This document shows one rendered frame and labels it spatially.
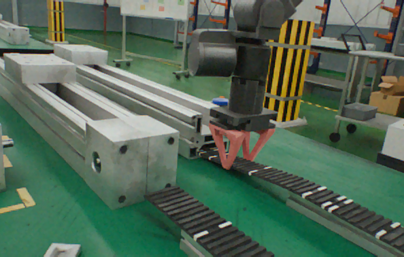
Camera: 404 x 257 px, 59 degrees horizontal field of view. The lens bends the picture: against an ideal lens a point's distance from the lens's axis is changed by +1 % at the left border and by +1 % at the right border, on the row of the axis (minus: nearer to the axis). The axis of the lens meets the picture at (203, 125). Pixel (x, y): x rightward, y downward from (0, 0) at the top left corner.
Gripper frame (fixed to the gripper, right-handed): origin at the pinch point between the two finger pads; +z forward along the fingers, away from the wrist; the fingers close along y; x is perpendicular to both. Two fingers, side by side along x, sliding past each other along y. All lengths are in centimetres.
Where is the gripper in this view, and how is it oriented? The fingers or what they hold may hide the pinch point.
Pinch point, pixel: (237, 161)
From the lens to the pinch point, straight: 61.1
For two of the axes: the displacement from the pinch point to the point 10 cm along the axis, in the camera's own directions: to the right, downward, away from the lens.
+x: 6.3, 2.8, -7.2
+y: -7.7, 1.0, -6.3
